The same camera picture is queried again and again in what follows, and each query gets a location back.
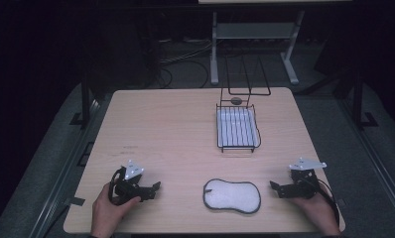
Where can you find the person's left hand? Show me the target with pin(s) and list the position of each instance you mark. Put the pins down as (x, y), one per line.
(107, 211)

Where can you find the person's right hand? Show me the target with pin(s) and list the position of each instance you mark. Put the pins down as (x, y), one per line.
(318, 211)

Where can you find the black frame post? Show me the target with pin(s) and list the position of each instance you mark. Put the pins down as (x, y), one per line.
(85, 99)
(358, 102)

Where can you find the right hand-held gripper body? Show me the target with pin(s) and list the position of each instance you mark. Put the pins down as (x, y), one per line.
(303, 183)

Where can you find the grey metal stand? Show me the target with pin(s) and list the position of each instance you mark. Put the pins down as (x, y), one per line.
(251, 31)

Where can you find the white sponge with grey edge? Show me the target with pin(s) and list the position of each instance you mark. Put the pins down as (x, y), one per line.
(232, 196)

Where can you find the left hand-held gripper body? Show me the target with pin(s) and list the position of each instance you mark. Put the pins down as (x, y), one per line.
(127, 185)

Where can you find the white drip tray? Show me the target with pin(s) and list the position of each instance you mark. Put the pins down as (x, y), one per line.
(236, 127)

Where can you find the dark round suction cup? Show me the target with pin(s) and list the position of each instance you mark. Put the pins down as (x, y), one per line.
(236, 100)

